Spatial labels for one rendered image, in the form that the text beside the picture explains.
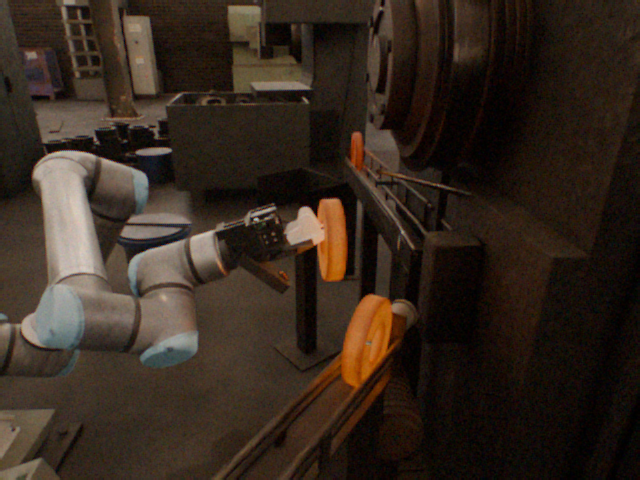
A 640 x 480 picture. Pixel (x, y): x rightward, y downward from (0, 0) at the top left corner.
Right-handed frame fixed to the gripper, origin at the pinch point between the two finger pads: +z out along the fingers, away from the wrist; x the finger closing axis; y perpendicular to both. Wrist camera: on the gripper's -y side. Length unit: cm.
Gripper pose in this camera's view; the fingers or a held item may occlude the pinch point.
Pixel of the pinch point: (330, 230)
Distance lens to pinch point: 83.8
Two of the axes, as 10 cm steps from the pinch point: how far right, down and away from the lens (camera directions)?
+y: -2.8, -8.6, -4.3
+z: 9.6, -2.9, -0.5
